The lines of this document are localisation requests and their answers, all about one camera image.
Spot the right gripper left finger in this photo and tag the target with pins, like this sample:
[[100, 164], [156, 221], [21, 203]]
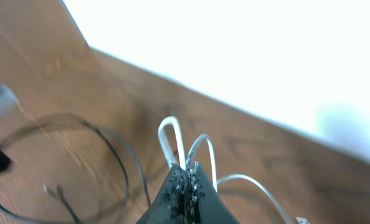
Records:
[[168, 206]]

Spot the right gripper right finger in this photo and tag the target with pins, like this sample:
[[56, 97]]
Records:
[[205, 206]]

